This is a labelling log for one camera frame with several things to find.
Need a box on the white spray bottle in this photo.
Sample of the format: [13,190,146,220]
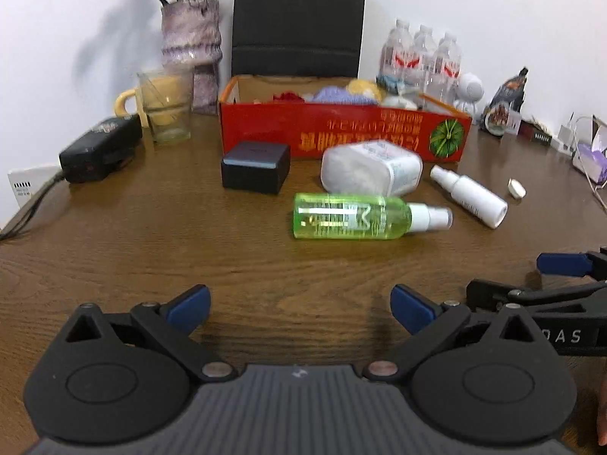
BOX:
[430,165,508,229]

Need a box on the white bottle cap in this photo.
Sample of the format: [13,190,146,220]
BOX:
[507,179,527,200]

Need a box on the white cotton swab container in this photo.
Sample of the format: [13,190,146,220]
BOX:
[320,140,423,197]

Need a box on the green spray bottle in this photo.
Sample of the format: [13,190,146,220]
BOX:
[292,193,453,240]

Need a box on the dark blue charger block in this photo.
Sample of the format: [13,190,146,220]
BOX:
[221,142,290,194]

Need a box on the person left hand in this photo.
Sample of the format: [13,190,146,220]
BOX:
[597,376,607,447]

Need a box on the purple tissue pack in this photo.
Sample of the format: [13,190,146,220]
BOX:
[572,124,607,185]

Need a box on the dark red small box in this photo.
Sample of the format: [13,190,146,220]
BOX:
[517,120,552,147]

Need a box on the small white food box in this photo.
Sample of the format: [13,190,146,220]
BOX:
[504,110,522,136]

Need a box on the white robot figurine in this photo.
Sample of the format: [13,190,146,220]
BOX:
[454,72,484,116]

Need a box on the white card box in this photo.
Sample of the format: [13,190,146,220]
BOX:
[7,165,61,207]

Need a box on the blue tissue pack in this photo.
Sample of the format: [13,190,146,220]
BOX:
[376,75,420,97]

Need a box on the black power adapter box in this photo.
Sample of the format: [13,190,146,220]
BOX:
[59,116,143,184]

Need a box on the right water bottle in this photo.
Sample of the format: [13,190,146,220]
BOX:
[426,33,462,104]

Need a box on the water bottle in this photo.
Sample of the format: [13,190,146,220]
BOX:
[380,20,412,80]
[412,25,436,91]
[426,33,462,104]

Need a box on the yellow plush toy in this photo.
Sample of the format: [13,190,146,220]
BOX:
[346,79,385,103]

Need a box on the purple knitted cloth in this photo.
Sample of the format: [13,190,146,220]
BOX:
[311,85,379,106]

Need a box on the orange red cardboard box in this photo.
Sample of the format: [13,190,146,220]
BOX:
[218,75,471,162]

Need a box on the left water bottle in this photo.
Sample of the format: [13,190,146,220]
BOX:
[380,20,412,80]

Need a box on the middle water bottle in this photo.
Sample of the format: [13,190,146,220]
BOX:
[412,25,436,91]

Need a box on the red rose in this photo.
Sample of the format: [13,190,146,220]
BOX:
[272,91,305,104]

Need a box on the yellow mug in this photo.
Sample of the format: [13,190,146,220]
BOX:
[113,74,192,129]

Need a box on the clear glass cup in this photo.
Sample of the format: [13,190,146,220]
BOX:
[138,67,193,145]

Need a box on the black paper bag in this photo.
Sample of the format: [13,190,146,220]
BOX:
[231,0,365,78]

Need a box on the purple ceramic vase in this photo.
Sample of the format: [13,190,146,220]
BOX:
[162,0,222,115]

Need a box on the white charging cable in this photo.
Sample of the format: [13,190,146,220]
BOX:
[549,112,607,210]

